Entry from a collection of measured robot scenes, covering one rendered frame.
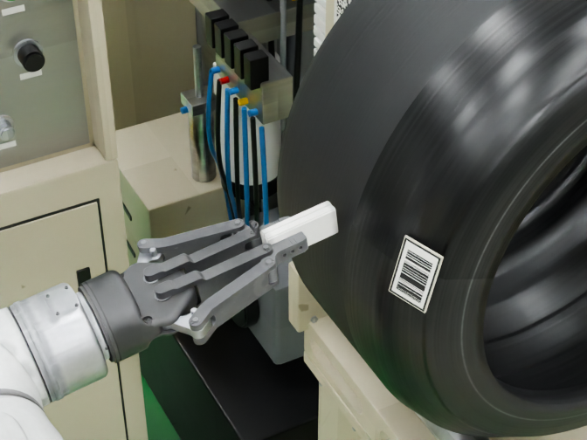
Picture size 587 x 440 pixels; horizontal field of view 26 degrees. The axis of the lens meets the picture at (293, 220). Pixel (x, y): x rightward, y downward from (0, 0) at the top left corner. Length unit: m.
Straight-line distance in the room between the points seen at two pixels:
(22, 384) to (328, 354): 0.60
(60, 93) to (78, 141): 0.09
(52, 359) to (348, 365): 0.55
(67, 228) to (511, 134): 0.91
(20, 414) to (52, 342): 0.09
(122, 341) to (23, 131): 0.75
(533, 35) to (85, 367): 0.46
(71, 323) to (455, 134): 0.35
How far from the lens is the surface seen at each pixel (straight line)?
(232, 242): 1.13
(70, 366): 1.07
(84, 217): 1.84
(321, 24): 1.56
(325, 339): 1.56
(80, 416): 2.09
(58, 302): 1.08
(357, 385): 1.51
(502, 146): 1.07
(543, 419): 1.34
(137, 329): 1.08
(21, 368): 1.05
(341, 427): 1.89
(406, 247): 1.10
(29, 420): 0.99
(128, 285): 1.12
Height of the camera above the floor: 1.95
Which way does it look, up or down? 39 degrees down
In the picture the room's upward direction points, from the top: straight up
